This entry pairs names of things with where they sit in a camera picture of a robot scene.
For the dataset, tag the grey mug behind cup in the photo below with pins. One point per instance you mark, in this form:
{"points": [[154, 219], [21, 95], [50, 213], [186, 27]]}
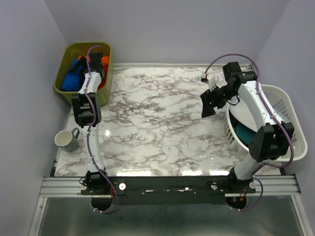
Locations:
{"points": [[74, 145]]}

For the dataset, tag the olive green plastic bin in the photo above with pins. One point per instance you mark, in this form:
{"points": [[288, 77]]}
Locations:
{"points": [[74, 51]]}

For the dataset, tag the white plastic laundry basket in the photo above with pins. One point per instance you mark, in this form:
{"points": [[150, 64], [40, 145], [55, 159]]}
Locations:
{"points": [[282, 104]]}

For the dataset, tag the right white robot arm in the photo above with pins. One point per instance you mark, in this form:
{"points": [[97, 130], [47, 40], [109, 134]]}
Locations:
{"points": [[273, 137]]}

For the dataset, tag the orange rolled t shirt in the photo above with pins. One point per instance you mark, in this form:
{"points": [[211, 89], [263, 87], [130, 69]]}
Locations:
{"points": [[104, 60]]}

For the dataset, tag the blue printed t shirt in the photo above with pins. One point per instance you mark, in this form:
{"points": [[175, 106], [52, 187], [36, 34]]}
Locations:
{"points": [[72, 82]]}

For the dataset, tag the white round plate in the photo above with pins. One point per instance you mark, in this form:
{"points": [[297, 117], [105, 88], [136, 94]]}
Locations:
{"points": [[241, 112]]}

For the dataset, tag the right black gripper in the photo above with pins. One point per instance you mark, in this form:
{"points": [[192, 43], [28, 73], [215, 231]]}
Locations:
{"points": [[206, 98]]}

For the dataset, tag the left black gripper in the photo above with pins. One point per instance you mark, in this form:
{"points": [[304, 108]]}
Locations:
{"points": [[82, 63]]}

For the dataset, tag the red rolled t shirt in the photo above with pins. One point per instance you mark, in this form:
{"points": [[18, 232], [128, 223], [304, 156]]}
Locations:
{"points": [[101, 85]]}

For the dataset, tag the teal round plate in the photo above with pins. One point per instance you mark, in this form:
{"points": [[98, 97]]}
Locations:
{"points": [[244, 134]]}

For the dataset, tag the aluminium frame rail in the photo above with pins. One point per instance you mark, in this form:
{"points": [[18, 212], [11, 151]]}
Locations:
{"points": [[69, 187]]}

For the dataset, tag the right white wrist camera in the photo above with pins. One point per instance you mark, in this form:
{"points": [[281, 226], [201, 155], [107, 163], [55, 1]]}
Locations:
{"points": [[210, 80]]}

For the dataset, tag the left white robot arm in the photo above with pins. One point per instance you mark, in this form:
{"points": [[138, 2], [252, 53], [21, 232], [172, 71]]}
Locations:
{"points": [[87, 115]]}

